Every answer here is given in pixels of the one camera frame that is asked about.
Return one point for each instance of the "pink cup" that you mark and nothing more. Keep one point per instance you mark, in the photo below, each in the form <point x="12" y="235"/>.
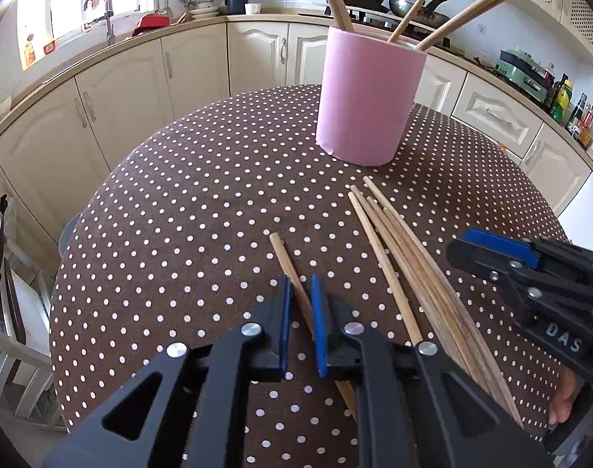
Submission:
<point x="365" y="102"/>

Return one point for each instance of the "small orange jar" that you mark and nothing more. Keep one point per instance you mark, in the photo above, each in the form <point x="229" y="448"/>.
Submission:
<point x="49" y="48"/>

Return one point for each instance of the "dark soy sauce bottle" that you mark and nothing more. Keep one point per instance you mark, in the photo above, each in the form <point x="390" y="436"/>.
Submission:
<point x="577" y="117"/>

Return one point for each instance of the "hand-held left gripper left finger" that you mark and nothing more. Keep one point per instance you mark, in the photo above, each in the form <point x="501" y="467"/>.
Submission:
<point x="272" y="341"/>

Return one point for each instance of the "dark bottle red label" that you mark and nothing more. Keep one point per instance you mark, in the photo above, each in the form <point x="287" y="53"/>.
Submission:
<point x="550" y="73"/>

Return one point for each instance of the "orange bottle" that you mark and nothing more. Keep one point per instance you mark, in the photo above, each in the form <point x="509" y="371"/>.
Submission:
<point x="30" y="51"/>

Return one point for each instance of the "steel wok with lid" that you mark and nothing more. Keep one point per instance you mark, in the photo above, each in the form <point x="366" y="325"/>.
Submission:
<point x="399" y="7"/>

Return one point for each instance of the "red plastic basin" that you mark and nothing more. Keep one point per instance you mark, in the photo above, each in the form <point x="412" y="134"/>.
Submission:
<point x="150" y="24"/>

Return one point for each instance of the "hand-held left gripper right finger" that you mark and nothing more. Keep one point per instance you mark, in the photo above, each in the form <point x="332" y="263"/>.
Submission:
<point x="330" y="341"/>

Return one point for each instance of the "person's right hand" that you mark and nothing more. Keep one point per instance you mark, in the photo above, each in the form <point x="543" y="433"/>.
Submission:
<point x="567" y="399"/>

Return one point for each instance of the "stack of white bowls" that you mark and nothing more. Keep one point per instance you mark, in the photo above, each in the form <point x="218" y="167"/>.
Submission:
<point x="204" y="9"/>

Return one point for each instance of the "bundle of wooden chopsticks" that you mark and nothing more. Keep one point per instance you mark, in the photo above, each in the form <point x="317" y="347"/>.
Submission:
<point x="435" y="302"/>

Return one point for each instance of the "black gas stove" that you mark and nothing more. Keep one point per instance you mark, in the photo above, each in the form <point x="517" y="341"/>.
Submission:
<point x="369" y="19"/>

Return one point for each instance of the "green electric cooker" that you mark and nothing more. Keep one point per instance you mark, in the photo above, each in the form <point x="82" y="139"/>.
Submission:
<point x="523" y="75"/>

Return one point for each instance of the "white bowl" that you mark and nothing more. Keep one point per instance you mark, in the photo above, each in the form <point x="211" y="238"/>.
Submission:
<point x="3" y="109"/>

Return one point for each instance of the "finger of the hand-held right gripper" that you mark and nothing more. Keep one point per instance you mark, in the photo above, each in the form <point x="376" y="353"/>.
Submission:
<point x="477" y="261"/>
<point x="501" y="248"/>

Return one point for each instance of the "small white cup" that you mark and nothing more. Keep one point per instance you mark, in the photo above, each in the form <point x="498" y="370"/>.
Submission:
<point x="252" y="9"/>

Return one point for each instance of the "green bottle yellow cap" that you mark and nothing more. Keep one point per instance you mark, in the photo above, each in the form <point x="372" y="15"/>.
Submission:
<point x="562" y="100"/>

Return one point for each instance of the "white metal rack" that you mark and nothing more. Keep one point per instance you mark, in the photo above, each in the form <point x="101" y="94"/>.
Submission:
<point x="28" y="312"/>

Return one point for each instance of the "grey bin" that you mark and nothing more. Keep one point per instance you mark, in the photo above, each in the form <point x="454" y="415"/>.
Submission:
<point x="71" y="236"/>

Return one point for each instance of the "steel faucet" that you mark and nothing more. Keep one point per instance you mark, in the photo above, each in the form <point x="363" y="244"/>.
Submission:
<point x="109" y="19"/>

